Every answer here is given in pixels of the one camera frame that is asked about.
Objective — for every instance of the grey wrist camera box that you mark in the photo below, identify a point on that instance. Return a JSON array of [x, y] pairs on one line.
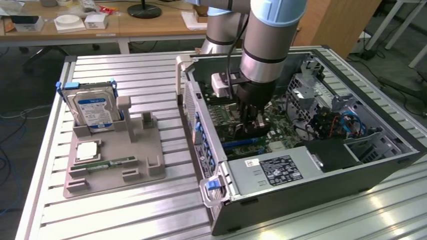
[[220, 83]]

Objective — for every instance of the white box dark lid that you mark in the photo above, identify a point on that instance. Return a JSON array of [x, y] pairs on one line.
[[26, 23]]

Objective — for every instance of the red packet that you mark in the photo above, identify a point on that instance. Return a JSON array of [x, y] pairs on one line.
[[108, 11]]

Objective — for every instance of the hard disk drive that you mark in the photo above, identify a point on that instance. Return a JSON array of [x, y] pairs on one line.
[[89, 107]]

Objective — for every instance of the blue expansion slot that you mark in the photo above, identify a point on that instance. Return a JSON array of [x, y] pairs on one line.
[[241, 143]]

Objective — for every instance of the blue case latch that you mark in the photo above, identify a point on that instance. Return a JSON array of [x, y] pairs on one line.
[[212, 185]]

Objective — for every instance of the grey parts rack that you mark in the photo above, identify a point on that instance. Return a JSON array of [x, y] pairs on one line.
[[140, 150]]

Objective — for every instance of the black chair base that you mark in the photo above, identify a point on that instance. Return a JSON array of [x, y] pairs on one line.
[[407, 82]]

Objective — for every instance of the wooden cabinet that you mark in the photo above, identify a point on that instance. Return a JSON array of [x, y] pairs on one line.
[[336, 25]]

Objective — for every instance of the white box round insert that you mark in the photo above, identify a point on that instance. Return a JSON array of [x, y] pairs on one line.
[[69, 23]]

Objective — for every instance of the wooden desk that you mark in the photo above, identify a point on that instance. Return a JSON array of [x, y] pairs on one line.
[[100, 27]]

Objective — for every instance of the metal disk bay cage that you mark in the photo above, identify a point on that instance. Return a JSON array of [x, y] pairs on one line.
[[308, 90]]

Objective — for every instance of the silver CPU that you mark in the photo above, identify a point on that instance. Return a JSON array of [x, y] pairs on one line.
[[86, 152]]

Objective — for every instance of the black round lamp base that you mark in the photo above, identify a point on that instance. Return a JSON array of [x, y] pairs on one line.
[[144, 11]]

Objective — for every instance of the green motherboard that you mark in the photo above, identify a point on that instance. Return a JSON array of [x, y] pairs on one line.
[[280, 130]]

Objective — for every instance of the white table frame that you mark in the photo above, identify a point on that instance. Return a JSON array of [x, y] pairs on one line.
[[393, 22]]

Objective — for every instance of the white cardboard box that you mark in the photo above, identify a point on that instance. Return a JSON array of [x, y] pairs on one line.
[[96, 21]]

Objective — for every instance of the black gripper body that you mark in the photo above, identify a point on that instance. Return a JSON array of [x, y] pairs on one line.
[[254, 92]]

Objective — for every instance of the grey power supply unit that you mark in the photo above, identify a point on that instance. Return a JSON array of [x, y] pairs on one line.
[[273, 170]]

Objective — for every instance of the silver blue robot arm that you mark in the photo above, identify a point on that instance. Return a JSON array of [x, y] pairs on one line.
[[263, 37]]

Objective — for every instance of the green RAM stick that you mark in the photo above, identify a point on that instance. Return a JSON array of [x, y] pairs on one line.
[[106, 163]]

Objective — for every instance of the white paper stack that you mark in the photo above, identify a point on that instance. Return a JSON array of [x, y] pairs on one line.
[[193, 22]]

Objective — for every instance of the open black PC case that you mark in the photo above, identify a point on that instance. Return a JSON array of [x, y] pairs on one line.
[[333, 180]]

